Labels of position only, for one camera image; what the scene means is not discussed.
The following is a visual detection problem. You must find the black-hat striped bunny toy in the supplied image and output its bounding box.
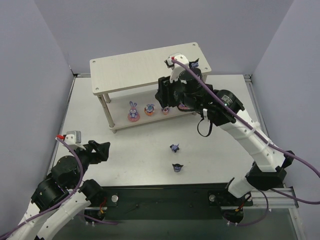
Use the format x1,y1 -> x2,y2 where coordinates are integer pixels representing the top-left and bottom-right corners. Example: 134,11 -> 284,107
172,163 -> 183,173
188,58 -> 200,69

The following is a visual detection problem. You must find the bunny holding strawberry cake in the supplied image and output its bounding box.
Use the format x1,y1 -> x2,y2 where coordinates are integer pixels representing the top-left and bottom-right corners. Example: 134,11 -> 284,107
161,107 -> 170,115

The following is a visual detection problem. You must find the sitting bunny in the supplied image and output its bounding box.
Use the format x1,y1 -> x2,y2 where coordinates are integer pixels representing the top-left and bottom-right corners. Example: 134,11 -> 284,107
127,101 -> 140,123

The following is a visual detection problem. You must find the purple bunny black bow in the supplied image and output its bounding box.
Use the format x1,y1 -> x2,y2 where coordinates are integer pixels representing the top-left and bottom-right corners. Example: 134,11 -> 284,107
170,144 -> 180,153

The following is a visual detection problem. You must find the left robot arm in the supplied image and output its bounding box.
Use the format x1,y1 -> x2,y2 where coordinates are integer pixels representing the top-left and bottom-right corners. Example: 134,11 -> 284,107
0,136 -> 111,240

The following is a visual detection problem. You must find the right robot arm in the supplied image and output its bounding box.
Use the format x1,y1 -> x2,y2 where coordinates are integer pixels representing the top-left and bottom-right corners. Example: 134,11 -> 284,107
155,70 -> 293,198

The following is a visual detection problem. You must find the white two-tier shelf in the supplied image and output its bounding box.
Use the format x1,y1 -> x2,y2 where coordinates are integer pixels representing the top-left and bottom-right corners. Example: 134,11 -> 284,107
90,42 -> 212,133

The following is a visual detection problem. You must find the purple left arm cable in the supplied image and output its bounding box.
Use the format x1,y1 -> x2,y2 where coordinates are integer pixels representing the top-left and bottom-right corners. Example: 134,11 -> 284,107
0,137 -> 87,238

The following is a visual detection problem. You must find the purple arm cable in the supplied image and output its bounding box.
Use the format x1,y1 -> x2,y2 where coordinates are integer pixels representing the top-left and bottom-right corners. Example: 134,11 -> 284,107
172,58 -> 320,227
0,137 -> 87,238

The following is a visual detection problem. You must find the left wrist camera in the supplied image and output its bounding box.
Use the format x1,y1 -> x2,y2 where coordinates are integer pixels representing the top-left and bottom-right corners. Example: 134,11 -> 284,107
56,130 -> 84,150

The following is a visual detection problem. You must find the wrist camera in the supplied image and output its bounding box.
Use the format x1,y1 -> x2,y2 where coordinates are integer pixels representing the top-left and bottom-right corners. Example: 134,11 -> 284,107
56,130 -> 84,150
164,52 -> 189,84

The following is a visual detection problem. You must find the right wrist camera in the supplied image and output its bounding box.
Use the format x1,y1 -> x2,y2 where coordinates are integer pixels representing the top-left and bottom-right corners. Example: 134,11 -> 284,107
164,52 -> 189,84

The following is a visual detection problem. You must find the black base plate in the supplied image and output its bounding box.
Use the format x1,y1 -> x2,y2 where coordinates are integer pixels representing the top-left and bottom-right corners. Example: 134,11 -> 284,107
80,183 -> 253,223

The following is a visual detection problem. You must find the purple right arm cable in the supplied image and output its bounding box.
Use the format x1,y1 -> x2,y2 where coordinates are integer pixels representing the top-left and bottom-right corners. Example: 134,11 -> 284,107
172,58 -> 320,227

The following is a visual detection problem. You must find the aluminium frame rail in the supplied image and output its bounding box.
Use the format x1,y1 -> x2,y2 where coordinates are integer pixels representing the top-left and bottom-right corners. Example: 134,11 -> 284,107
243,74 -> 320,240

